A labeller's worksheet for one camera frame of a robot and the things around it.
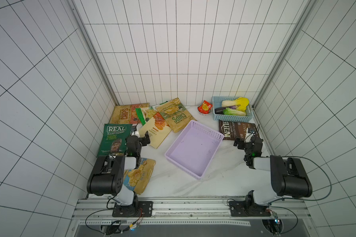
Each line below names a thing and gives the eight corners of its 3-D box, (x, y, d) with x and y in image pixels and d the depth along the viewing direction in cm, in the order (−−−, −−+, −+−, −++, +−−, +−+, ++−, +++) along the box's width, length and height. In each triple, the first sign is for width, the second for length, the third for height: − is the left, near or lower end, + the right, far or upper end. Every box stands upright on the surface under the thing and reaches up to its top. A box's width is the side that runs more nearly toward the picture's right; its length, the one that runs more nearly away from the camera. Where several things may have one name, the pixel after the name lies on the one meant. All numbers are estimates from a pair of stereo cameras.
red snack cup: (195, 112, 116) (195, 108, 113) (203, 104, 123) (204, 100, 119) (205, 118, 113) (206, 114, 109) (213, 109, 119) (214, 105, 115)
